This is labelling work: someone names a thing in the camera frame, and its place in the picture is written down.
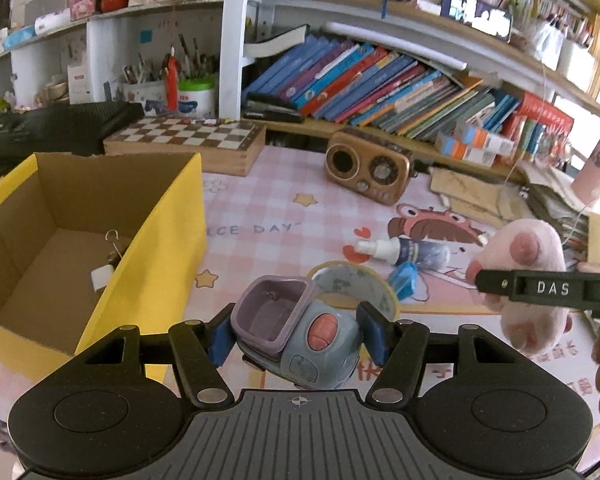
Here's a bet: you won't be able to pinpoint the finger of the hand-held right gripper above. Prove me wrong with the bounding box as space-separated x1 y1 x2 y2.
475 269 531 306

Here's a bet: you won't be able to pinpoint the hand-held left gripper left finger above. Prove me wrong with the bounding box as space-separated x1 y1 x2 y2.
72 302 238 408

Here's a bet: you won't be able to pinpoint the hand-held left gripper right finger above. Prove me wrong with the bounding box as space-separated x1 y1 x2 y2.
355 301 533 406

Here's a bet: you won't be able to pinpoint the pink plush paw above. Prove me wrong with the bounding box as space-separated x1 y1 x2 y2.
467 217 573 356

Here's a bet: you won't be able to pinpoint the yellow tape roll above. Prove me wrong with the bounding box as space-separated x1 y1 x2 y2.
307 261 400 322

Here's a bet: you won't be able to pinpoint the blue plastic packet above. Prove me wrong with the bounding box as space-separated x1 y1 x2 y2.
387 260 423 301

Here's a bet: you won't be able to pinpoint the grey purple toy car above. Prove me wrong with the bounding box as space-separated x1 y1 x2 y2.
230 275 362 391

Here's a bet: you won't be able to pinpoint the white blue spray bottle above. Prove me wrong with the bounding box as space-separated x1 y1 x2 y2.
356 237 452 272

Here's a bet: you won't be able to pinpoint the yellow cardboard box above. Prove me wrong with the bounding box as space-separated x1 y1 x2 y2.
0 152 208 386

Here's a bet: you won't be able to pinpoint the black binder clip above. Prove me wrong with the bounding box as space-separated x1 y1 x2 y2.
104 230 131 268

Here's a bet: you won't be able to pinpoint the white charger cube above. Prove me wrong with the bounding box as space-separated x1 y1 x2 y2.
90 266 115 291

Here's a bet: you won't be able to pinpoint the stack of newspapers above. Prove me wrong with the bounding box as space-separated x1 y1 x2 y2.
520 165 596 226

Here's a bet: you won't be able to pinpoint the brown cardboard pieces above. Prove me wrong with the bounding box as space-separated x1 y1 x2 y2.
427 166 531 221

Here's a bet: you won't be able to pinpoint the orange and white carton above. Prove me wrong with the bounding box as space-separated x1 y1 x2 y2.
435 132 497 167
452 122 517 155

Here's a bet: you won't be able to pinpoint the brown retro radio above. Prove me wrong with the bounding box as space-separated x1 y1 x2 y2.
326 129 414 206

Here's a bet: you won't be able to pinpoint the red boxed book set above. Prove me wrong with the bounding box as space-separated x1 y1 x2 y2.
510 91 576 161

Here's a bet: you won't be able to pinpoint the wooden chess board box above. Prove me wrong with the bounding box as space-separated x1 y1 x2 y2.
103 114 267 177

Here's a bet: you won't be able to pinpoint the white pen holder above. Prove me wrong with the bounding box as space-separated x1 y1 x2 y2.
557 40 600 86

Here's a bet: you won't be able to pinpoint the black flat case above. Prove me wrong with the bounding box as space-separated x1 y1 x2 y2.
242 92 305 124

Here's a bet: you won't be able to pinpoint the row of colourful books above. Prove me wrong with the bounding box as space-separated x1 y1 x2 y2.
242 35 523 143

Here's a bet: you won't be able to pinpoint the green lid jar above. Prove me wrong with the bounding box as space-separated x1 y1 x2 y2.
177 76 217 117

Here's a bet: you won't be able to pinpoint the white brush container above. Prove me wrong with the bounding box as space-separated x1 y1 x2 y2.
123 79 167 111

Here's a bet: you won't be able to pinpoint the red glue bottle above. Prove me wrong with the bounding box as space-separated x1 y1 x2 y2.
164 47 180 111

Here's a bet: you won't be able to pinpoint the smartphone with lit screen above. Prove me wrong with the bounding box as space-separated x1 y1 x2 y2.
440 0 513 43

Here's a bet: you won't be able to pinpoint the black electronic keyboard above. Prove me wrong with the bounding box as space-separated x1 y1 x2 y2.
0 101 146 181

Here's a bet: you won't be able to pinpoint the white box red label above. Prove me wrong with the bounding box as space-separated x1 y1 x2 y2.
67 62 92 105

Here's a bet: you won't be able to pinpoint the thick white book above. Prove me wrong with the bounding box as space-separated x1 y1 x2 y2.
242 25 311 61

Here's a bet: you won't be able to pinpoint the white side shelf unit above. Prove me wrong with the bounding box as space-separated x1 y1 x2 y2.
0 0 226 116

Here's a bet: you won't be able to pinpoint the pink small box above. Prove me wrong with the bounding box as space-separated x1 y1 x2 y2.
69 0 97 21

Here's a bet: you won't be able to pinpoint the blue tissue packet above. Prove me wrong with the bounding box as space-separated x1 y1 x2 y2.
0 25 36 51

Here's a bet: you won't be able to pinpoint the white charging cable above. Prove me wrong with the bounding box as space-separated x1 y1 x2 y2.
502 45 551 186

